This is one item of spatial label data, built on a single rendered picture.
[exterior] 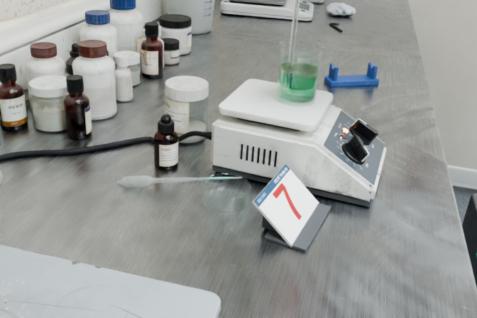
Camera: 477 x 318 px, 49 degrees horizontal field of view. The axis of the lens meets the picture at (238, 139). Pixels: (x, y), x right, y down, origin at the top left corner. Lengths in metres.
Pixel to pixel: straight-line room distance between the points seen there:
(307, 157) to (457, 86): 1.64
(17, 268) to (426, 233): 0.41
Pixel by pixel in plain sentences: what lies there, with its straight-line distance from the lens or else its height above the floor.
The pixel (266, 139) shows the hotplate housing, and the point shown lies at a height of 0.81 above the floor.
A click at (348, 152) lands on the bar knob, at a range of 0.61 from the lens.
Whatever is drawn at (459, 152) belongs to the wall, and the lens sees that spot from 2.30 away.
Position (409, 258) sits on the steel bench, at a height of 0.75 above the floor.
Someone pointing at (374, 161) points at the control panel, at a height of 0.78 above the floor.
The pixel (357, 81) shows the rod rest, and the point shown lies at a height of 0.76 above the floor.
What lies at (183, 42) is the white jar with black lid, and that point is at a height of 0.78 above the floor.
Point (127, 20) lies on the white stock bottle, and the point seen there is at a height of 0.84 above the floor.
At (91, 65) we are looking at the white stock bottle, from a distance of 0.77.
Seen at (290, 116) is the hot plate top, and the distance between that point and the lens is 0.60.
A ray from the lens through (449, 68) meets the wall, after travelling 2.17.
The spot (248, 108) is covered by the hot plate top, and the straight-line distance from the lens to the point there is 0.61.
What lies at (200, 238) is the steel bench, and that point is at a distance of 0.54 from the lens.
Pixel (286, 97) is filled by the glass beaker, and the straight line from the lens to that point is 0.63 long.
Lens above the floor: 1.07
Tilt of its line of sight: 26 degrees down
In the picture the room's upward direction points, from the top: 4 degrees clockwise
